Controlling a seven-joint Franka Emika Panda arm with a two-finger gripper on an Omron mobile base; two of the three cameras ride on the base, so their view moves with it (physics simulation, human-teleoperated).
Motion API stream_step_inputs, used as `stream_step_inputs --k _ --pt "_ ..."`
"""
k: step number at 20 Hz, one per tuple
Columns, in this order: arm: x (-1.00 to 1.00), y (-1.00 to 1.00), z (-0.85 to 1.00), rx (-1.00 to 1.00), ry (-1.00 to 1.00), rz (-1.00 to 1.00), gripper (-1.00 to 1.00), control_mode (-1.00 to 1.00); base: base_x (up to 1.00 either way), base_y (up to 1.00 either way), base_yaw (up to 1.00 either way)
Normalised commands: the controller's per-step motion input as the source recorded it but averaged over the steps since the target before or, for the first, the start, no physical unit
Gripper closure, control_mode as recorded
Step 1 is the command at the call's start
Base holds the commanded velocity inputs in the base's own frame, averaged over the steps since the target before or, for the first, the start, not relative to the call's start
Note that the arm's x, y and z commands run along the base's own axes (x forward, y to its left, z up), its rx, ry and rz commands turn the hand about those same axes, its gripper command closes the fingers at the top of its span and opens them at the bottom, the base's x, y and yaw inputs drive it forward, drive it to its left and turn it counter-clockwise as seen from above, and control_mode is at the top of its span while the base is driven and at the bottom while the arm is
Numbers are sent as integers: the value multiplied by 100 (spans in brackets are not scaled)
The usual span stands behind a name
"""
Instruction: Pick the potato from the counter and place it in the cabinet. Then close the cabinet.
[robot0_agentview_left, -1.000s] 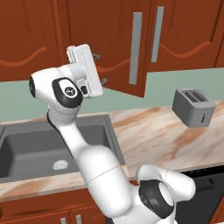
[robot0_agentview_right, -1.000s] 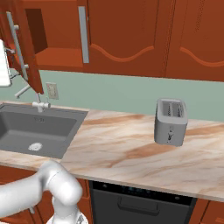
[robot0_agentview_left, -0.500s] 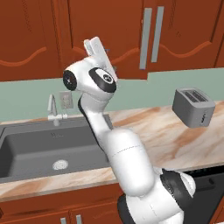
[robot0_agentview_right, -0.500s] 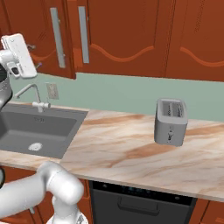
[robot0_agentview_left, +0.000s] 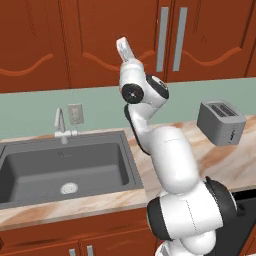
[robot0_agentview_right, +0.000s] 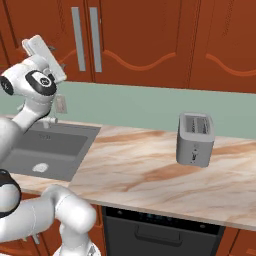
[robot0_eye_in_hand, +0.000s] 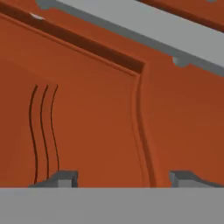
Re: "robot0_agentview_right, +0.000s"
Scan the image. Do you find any black dishwasher handle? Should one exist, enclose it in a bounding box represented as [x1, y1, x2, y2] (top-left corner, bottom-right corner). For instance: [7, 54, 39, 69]
[134, 223, 184, 248]

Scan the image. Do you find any grey toaster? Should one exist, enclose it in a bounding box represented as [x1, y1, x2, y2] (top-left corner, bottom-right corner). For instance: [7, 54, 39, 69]
[175, 111, 216, 169]

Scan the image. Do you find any grey sink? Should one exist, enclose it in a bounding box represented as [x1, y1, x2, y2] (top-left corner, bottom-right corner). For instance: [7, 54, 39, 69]
[1, 119, 102, 183]

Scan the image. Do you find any grey bar cabinet handle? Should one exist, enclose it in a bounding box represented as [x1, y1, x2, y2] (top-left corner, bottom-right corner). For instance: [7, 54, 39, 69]
[88, 6, 103, 74]
[70, 6, 87, 72]

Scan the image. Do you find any grey wall socket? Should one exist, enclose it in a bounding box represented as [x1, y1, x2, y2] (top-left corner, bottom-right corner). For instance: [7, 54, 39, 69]
[54, 94, 70, 115]

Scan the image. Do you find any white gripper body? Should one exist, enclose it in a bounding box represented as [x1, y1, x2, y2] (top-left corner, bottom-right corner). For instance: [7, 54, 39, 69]
[21, 34, 68, 84]

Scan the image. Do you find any black dishwasher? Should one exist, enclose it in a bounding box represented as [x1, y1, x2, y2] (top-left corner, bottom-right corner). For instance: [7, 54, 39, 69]
[101, 205, 226, 256]

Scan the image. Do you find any red-brown wall cabinet door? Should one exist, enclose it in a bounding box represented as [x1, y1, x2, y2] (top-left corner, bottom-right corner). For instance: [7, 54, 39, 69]
[0, 0, 11, 73]
[86, 0, 201, 90]
[2, 0, 93, 83]
[188, 0, 256, 95]

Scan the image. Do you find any silver tap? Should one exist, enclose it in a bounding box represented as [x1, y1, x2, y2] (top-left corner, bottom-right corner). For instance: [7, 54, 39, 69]
[41, 116, 59, 130]

